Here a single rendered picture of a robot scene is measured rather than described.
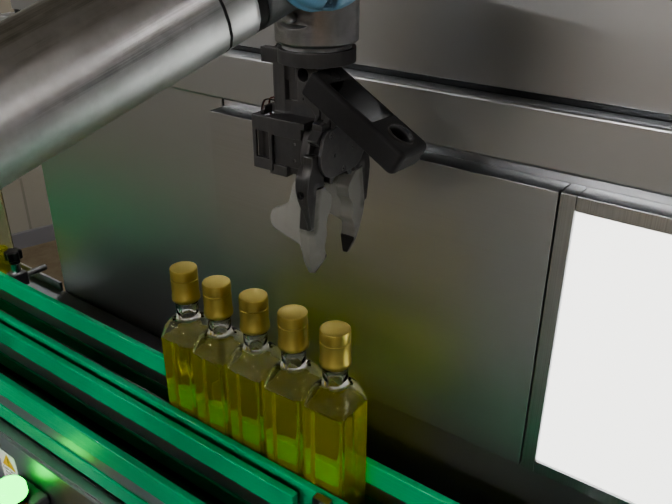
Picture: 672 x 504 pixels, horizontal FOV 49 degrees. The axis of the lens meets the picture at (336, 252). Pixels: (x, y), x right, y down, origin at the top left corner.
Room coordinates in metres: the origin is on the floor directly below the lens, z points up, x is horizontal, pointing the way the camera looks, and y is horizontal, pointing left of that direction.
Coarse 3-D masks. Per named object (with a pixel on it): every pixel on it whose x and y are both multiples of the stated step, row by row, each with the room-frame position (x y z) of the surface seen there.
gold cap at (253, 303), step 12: (252, 288) 0.74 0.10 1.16; (240, 300) 0.72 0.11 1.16; (252, 300) 0.72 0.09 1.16; (264, 300) 0.72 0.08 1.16; (240, 312) 0.72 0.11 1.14; (252, 312) 0.71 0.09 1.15; (264, 312) 0.72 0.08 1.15; (240, 324) 0.72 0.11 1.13; (252, 324) 0.71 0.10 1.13; (264, 324) 0.72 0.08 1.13
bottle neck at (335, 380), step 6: (324, 372) 0.65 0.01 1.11; (330, 372) 0.64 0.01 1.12; (336, 372) 0.64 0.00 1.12; (342, 372) 0.64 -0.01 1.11; (324, 378) 0.65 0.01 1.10; (330, 378) 0.64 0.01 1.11; (336, 378) 0.64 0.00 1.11; (342, 378) 0.65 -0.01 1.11; (348, 378) 0.66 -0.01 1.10; (324, 384) 0.65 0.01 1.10; (330, 384) 0.64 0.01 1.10; (336, 384) 0.64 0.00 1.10; (342, 384) 0.65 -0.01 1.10
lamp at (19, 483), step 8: (0, 480) 0.76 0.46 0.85; (8, 480) 0.76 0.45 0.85; (16, 480) 0.76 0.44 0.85; (24, 480) 0.76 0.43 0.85; (0, 488) 0.74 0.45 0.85; (8, 488) 0.74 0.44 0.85; (16, 488) 0.74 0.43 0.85; (24, 488) 0.75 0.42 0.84; (0, 496) 0.73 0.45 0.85; (8, 496) 0.73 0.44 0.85; (16, 496) 0.74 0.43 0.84; (24, 496) 0.75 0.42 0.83
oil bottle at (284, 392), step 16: (272, 368) 0.69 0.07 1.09; (304, 368) 0.68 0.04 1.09; (272, 384) 0.68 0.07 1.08; (288, 384) 0.66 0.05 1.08; (304, 384) 0.67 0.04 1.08; (272, 400) 0.67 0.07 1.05; (288, 400) 0.66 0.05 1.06; (272, 416) 0.68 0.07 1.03; (288, 416) 0.66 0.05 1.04; (272, 432) 0.68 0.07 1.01; (288, 432) 0.66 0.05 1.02; (272, 448) 0.68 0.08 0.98; (288, 448) 0.66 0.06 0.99; (288, 464) 0.66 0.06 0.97
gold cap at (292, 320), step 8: (296, 304) 0.71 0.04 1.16; (280, 312) 0.69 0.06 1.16; (288, 312) 0.69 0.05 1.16; (296, 312) 0.69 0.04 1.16; (304, 312) 0.69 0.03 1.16; (280, 320) 0.68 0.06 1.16; (288, 320) 0.68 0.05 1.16; (296, 320) 0.68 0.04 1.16; (304, 320) 0.68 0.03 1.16; (280, 328) 0.68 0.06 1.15; (288, 328) 0.67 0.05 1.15; (296, 328) 0.68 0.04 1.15; (304, 328) 0.68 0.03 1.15; (280, 336) 0.68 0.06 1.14; (288, 336) 0.68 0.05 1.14; (296, 336) 0.68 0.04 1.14; (304, 336) 0.68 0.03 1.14; (280, 344) 0.68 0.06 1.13; (288, 344) 0.68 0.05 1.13; (296, 344) 0.68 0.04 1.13; (304, 344) 0.68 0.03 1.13; (288, 352) 0.67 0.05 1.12; (296, 352) 0.67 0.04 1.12
